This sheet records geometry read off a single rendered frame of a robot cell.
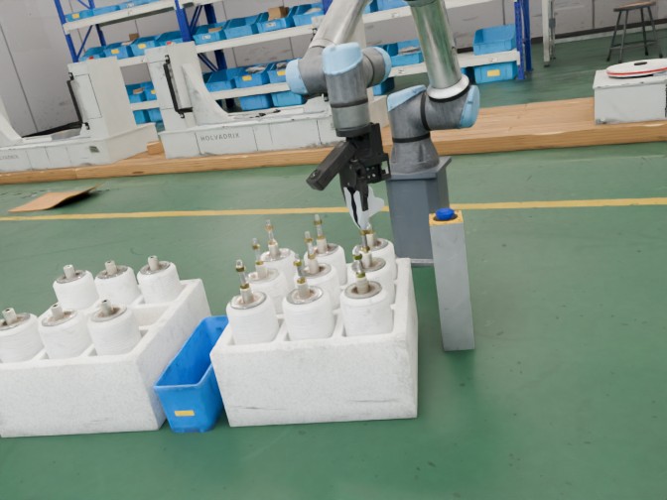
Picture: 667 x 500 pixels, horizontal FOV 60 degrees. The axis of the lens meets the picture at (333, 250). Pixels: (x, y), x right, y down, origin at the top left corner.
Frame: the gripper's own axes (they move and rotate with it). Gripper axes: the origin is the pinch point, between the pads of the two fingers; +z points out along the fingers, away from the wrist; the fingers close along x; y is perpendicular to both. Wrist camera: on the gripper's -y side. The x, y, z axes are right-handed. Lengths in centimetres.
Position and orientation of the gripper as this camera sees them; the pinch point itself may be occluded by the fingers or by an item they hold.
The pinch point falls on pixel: (358, 224)
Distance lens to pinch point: 120.6
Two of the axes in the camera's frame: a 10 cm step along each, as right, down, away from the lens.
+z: 1.7, 9.2, 3.6
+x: -4.6, -2.5, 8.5
